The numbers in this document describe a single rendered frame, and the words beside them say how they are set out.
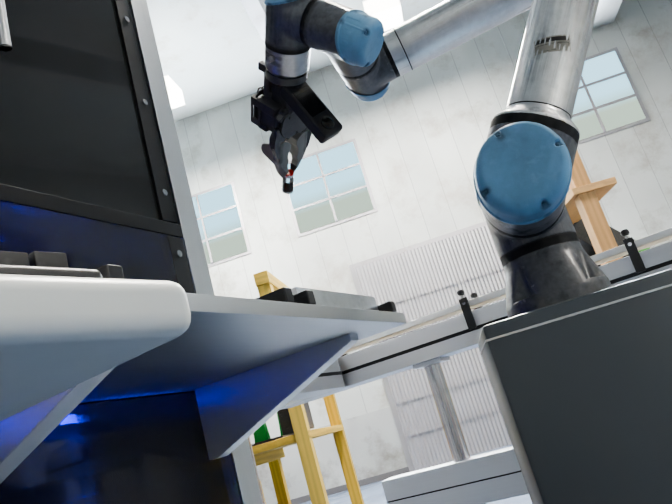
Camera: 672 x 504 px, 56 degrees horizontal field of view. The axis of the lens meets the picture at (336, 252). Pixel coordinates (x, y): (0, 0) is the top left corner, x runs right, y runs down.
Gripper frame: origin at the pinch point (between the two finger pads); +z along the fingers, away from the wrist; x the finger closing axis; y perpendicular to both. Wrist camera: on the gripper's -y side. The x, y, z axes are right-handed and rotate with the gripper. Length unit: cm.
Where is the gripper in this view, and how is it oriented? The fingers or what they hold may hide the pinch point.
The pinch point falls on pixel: (290, 170)
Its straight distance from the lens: 121.0
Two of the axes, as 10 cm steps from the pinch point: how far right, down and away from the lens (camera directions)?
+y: -7.3, -5.2, 4.4
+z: -0.9, 7.2, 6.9
